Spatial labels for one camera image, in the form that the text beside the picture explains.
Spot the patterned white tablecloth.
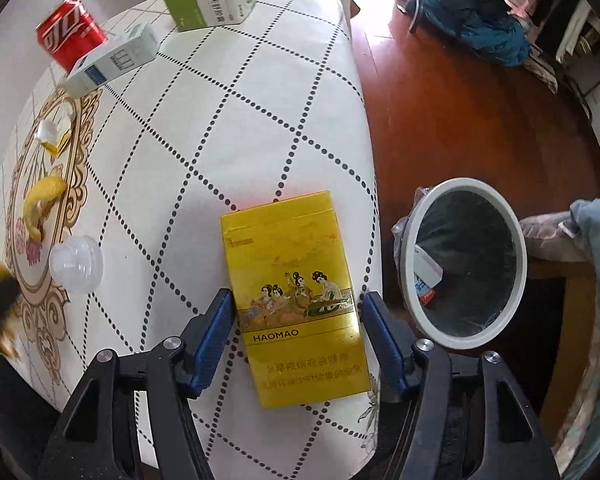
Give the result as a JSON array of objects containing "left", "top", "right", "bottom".
[{"left": 0, "top": 0, "right": 382, "bottom": 478}]

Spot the yellow lemon peel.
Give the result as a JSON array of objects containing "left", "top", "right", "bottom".
[{"left": 22, "top": 174, "right": 67, "bottom": 242}]

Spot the white plastic round lid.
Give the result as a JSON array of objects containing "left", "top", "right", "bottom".
[{"left": 48, "top": 235, "right": 104, "bottom": 295}]

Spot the crumpled white yellow wrapper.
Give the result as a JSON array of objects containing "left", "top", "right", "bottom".
[{"left": 35, "top": 113, "right": 74, "bottom": 158}]

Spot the yellow cigarette pack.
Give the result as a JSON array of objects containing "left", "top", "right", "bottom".
[{"left": 221, "top": 192, "right": 370, "bottom": 408}]

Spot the white blue box in bin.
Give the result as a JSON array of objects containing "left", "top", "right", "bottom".
[{"left": 414, "top": 245, "right": 443, "bottom": 306}]

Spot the blue clothes pile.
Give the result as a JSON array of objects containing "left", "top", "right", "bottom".
[{"left": 419, "top": 0, "right": 530, "bottom": 67}]

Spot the white blue carton box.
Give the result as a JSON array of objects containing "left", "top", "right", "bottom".
[{"left": 59, "top": 22, "right": 159, "bottom": 99}]

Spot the white round trash bin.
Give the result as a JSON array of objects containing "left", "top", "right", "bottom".
[{"left": 392, "top": 178, "right": 528, "bottom": 350}]

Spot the red cola can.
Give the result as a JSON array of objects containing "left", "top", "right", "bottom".
[{"left": 36, "top": 0, "right": 107, "bottom": 73}]

